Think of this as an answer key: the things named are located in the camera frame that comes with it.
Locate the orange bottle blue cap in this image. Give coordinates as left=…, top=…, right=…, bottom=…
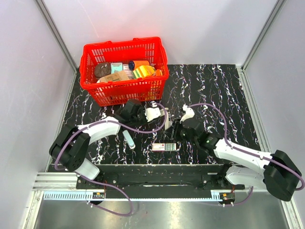
left=128, top=60, right=150, bottom=71

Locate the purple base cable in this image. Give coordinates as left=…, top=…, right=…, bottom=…
left=224, top=186, right=254, bottom=206
left=81, top=176, right=134, bottom=217

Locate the red white staple box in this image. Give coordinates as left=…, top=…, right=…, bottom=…
left=152, top=143, right=177, bottom=151

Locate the teal white small box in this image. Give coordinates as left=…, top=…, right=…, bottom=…
left=111, top=62, right=123, bottom=74

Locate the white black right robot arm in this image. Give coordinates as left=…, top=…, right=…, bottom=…
left=167, top=118, right=305, bottom=201

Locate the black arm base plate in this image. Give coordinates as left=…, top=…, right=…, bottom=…
left=95, top=164, right=245, bottom=190

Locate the light blue stapler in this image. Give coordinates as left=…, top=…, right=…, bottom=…
left=122, top=130, right=135, bottom=149

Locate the red plastic shopping basket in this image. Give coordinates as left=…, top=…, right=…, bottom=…
left=79, top=37, right=169, bottom=106

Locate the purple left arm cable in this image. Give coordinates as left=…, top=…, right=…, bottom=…
left=54, top=103, right=169, bottom=171

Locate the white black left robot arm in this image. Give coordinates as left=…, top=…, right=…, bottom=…
left=49, top=99, right=147, bottom=189

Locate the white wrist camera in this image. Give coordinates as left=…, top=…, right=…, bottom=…
left=145, top=101, right=162, bottom=123
left=180, top=104, right=194, bottom=123

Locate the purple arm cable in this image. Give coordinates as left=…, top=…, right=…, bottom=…
left=54, top=103, right=169, bottom=171
left=189, top=103, right=305, bottom=190

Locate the grey metal stapler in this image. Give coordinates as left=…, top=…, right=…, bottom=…
left=164, top=108, right=172, bottom=130

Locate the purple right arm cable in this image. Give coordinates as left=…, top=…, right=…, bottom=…
left=189, top=103, right=305, bottom=190

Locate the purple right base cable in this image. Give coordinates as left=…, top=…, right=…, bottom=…
left=224, top=186, right=254, bottom=206

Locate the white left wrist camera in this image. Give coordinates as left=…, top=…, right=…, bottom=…
left=145, top=101, right=162, bottom=123

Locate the brown round cookie pack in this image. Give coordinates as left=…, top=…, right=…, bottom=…
left=94, top=62, right=111, bottom=79

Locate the brown cardboard box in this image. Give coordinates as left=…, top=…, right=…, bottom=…
left=97, top=71, right=129, bottom=83

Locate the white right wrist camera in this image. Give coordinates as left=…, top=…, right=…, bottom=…
left=180, top=104, right=194, bottom=123

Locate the orange snack packet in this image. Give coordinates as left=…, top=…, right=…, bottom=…
left=154, top=69, right=163, bottom=76

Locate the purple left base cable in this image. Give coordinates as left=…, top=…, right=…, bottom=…
left=81, top=176, right=134, bottom=217

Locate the yellow green striped box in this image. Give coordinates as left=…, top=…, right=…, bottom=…
left=133, top=65, right=156, bottom=79

